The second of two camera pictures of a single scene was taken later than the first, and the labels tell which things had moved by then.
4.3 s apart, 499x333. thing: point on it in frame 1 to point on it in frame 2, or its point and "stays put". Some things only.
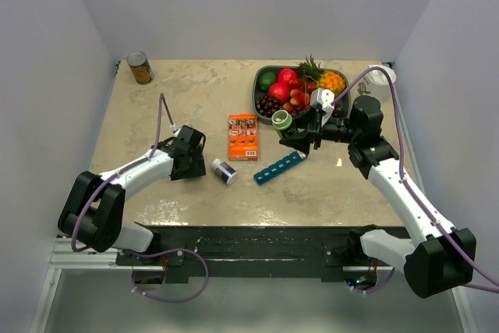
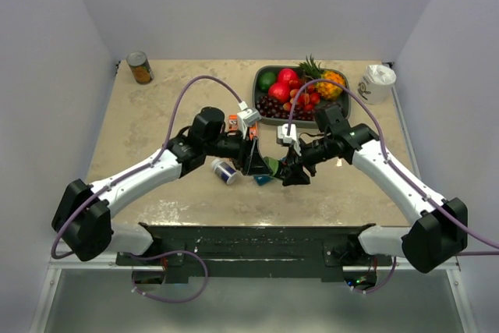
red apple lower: [280, 91] stays put
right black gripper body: [327, 132] to [315, 152]
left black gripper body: [195, 167] to [234, 147]
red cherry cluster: [299, 95] stays put
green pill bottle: [281, 119] to [274, 165]
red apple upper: [287, 75] stays put
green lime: [265, 80] stays put
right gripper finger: [298, 132] to [292, 158]
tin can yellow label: [140, 67] stays put
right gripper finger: [302, 144] to [298, 175]
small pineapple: [330, 79] stays put
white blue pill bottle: [224, 171] stays put
